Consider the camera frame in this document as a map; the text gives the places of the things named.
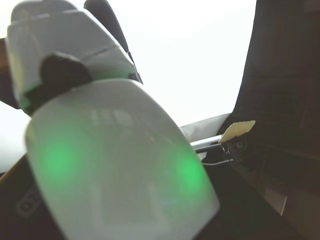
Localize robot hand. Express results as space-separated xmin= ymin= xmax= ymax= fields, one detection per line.
xmin=6 ymin=0 xmax=221 ymax=240

